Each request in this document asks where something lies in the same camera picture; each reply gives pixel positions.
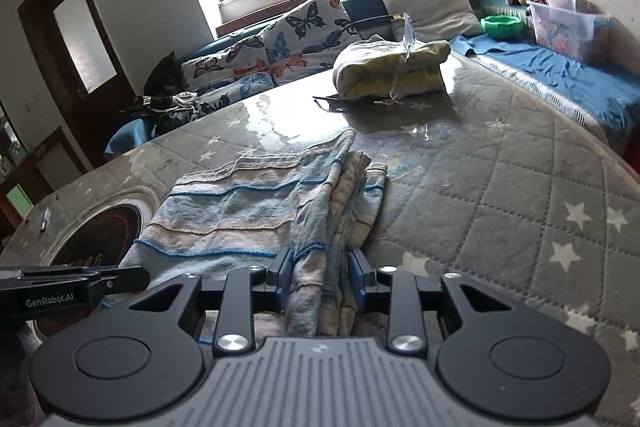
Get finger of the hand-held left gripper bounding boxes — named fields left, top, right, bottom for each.
left=94, top=266, right=152, bottom=304

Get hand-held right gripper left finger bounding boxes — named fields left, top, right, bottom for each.
left=127, top=248, right=294, bottom=356

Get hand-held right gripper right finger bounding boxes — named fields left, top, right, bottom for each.
left=348, top=248, right=518, bottom=354

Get striped blue beige pants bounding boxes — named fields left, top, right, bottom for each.
left=100, top=129, right=390, bottom=339

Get dark clothes pile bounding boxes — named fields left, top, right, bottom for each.
left=119, top=91, right=202, bottom=128

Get round dark table turntable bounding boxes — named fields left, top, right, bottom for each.
left=27, top=186, right=162, bottom=339

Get dark wooden console table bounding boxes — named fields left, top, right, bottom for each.
left=0, top=126, right=97, bottom=239

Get dark wooden door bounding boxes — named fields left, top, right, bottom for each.
left=17, top=0, right=132, bottom=168

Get black backpack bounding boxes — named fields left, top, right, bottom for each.
left=144, top=51, right=187, bottom=96

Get folded yellow cloth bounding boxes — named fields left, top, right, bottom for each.
left=332, top=34, right=452, bottom=101

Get long butterfly print cushion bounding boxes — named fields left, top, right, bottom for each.
left=179, top=34, right=266, bottom=84

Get clear plastic strip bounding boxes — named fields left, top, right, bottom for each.
left=387, top=11, right=417, bottom=104

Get square butterfly print pillow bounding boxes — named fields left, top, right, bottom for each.
left=261, top=0, right=360, bottom=73

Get pale grey pillow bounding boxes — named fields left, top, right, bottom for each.
left=380, top=0, right=484, bottom=41

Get green bowl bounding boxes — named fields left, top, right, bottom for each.
left=480, top=15, right=526, bottom=40

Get clear plastic storage box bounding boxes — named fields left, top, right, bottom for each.
left=526, top=0, right=612, bottom=64

